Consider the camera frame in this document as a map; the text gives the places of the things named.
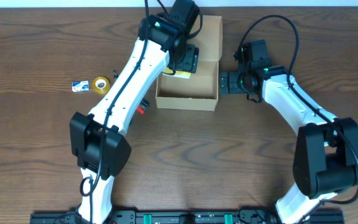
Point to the brown cardboard box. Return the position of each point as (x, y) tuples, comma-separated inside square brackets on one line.
[(200, 90)]

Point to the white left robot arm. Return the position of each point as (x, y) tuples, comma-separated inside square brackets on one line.
[(98, 138)]

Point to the yellow spiral notepad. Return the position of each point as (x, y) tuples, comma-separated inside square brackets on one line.
[(176, 73)]

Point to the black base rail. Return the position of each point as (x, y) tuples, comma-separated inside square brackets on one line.
[(324, 216)]

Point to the yellow tape roll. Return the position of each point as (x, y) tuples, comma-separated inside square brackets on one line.
[(101, 85)]

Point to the red black stapler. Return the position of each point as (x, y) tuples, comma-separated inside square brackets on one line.
[(143, 105)]

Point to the white blue staples box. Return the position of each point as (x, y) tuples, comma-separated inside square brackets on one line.
[(80, 86)]

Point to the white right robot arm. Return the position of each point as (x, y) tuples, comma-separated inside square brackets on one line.
[(326, 152)]

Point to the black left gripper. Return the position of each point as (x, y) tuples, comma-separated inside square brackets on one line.
[(190, 59)]

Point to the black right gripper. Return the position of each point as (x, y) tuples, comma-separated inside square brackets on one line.
[(229, 83)]

